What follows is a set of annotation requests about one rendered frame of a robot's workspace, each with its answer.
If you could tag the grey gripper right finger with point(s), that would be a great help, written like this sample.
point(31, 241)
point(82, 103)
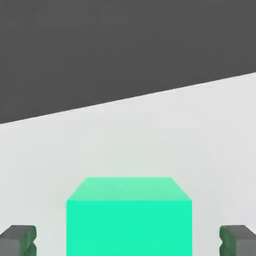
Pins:
point(240, 242)

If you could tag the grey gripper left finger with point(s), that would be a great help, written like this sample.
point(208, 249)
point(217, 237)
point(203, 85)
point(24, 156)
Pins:
point(14, 242)

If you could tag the small green cube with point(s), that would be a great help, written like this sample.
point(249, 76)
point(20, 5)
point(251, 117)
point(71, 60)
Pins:
point(129, 224)

